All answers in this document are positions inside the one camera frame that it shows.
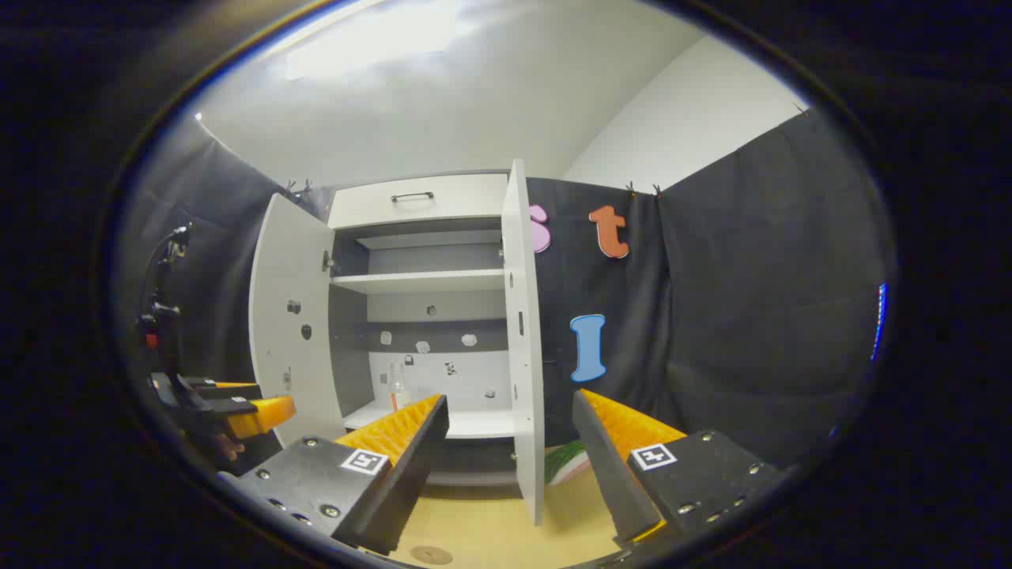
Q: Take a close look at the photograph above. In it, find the white cabinet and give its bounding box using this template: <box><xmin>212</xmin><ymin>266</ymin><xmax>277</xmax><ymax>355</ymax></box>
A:
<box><xmin>326</xmin><ymin>170</ymin><xmax>523</xmax><ymax>487</ymax></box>

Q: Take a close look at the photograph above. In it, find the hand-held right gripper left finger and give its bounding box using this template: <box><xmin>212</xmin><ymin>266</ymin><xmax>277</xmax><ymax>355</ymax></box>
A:
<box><xmin>217</xmin><ymin>394</ymin><xmax>450</xmax><ymax>556</ymax></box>

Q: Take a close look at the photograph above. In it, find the white cabinet drawer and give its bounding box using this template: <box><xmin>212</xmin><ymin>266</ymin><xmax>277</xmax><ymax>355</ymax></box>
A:
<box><xmin>328</xmin><ymin>172</ymin><xmax>509</xmax><ymax>230</ymax></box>

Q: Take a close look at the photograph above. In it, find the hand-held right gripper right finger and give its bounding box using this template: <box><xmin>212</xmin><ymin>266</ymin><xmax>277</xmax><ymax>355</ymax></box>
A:
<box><xmin>571</xmin><ymin>389</ymin><xmax>782</xmax><ymax>546</ymax></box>

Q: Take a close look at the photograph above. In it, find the white cabinet door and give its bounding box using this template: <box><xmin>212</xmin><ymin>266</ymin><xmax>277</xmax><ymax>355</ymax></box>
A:
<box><xmin>249</xmin><ymin>194</ymin><xmax>349</xmax><ymax>447</ymax></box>
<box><xmin>500</xmin><ymin>160</ymin><xmax>546</xmax><ymax>526</ymax></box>

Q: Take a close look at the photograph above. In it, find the black backdrop cloth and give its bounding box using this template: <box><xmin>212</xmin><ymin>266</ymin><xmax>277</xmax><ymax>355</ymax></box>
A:
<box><xmin>119</xmin><ymin>107</ymin><xmax>898</xmax><ymax>475</ymax></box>

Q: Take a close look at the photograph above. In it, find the white cabinet shelf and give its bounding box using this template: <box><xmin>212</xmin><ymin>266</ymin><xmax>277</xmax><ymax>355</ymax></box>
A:
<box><xmin>342</xmin><ymin>399</ymin><xmax>519</xmax><ymax>439</ymax></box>
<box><xmin>330</xmin><ymin>269</ymin><xmax>507</xmax><ymax>296</ymax></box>

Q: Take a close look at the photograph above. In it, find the green striped watermelon toy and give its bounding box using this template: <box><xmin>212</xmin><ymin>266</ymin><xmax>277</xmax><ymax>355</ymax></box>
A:
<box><xmin>544</xmin><ymin>441</ymin><xmax>590</xmax><ymax>486</ymax></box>

